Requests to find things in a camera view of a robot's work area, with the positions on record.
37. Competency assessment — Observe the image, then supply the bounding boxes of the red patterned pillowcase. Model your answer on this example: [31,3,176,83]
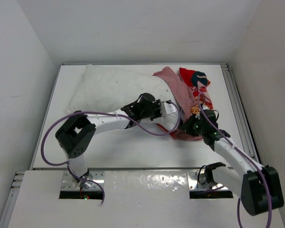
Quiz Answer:
[152,66,214,142]

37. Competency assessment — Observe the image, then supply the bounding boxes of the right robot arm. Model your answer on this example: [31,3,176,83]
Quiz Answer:
[179,109,284,216]

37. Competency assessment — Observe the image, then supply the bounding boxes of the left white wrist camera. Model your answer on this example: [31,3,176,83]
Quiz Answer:
[160,100,178,116]

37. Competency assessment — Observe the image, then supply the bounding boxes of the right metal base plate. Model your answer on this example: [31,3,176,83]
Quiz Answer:
[188,170,228,192]

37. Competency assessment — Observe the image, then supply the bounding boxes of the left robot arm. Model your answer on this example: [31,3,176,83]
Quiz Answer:
[55,93,164,177]

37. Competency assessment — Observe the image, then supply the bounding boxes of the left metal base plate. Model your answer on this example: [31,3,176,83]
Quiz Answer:
[61,171,105,192]

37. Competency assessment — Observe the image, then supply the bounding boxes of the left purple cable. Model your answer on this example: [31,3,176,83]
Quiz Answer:
[40,99,181,204]

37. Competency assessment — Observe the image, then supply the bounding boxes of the metal base plate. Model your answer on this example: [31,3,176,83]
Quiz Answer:
[188,170,228,192]
[61,171,105,192]

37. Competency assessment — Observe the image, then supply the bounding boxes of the aluminium frame rail right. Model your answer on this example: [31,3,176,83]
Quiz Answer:
[220,63,259,162]

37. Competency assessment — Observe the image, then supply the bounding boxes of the white pillow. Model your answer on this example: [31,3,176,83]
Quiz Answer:
[67,65,177,113]

